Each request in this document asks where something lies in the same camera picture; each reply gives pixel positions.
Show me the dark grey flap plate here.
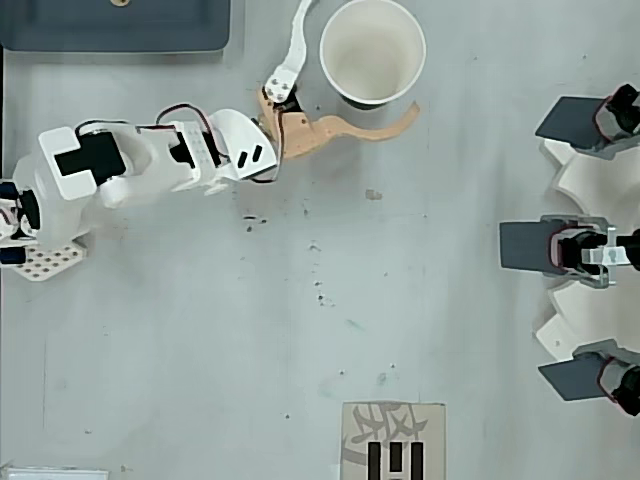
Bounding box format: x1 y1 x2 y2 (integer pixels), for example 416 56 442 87
499 220 552 275
537 351 607 403
534 95 602 151

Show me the red and black arm cable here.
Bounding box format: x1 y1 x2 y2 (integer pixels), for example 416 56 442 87
135 102 232 169

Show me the white gripper motor cable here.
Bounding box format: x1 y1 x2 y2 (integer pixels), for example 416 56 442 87
248 113 286 186

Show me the cardboard card with black bars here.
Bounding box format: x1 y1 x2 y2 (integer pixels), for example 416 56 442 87
340 400 448 480

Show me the grey plastic tray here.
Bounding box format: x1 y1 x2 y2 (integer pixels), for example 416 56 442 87
0 0 234 54

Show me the tan gripper with motor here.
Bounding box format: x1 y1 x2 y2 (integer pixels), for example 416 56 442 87
254 0 422 162

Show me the white paper cup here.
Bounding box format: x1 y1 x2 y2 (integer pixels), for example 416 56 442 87
319 0 428 111

